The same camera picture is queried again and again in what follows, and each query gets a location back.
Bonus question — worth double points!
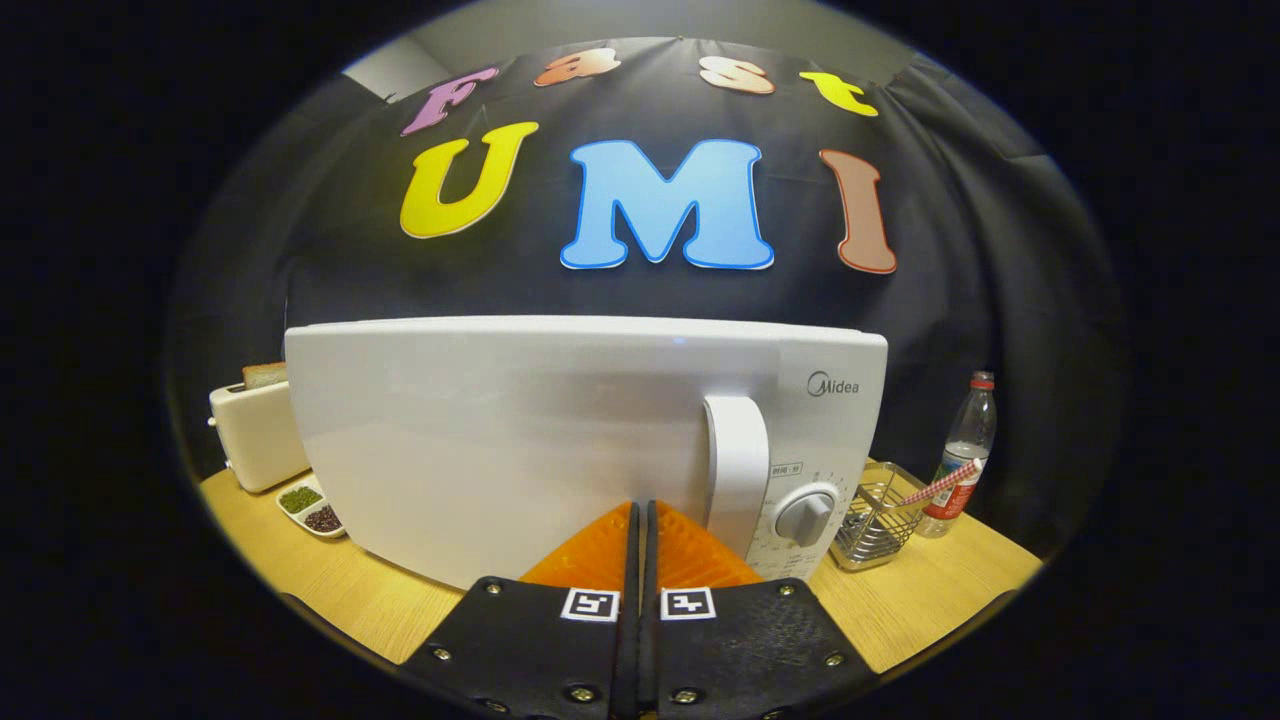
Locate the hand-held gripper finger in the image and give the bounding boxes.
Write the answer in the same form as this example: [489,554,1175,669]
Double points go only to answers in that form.
[644,500,883,720]
[400,500,642,720]

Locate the white microwave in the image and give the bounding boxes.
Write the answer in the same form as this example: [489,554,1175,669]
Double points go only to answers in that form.
[284,316,889,593]

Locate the red white striped straw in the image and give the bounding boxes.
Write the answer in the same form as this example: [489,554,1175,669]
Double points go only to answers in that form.
[895,458,983,511]

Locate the white divided bean dish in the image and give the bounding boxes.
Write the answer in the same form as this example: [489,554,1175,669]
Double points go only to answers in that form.
[276,483,348,540]

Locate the clear plastic water bottle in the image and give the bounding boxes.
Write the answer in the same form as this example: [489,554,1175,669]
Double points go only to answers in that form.
[915,371,998,539]

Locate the cream toaster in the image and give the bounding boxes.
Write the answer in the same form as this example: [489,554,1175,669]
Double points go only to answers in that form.
[207,378,311,494]

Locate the metal wire utensil holder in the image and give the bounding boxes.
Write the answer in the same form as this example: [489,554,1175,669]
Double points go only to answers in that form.
[830,462,929,572]

